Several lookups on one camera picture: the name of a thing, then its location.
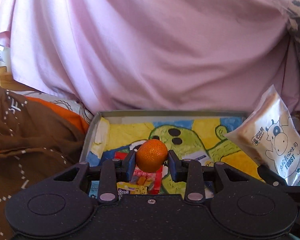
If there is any light blue snack packet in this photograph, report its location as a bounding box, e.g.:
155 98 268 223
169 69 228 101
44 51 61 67
89 181 100 199

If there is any red spicy tofu snack packet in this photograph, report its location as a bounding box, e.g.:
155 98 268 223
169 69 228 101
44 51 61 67
129 165 163 194

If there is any orange mandarin fruit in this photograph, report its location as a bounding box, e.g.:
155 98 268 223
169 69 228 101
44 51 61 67
135 139 168 173

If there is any toast bread packet with cow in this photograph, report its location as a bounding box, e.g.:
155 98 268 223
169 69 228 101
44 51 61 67
225 85 300 186

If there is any white and blue stick packet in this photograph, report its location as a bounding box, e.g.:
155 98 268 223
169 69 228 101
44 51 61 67
184 151 211 166

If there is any grey tray with cartoon picture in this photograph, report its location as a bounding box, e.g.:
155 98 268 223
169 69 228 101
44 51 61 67
79 109 266 198

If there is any yellow green snack packet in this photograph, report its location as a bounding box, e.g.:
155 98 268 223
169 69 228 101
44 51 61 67
117 182 147 196

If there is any colourful striped cartoon blanket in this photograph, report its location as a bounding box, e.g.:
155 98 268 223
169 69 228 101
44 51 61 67
15 91 94 134

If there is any brown PF patterned blanket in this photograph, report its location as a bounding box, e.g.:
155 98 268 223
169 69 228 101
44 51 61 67
0 86 86 239

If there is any pink bed sheet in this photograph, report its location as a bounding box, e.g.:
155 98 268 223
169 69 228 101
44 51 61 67
0 0 300 113

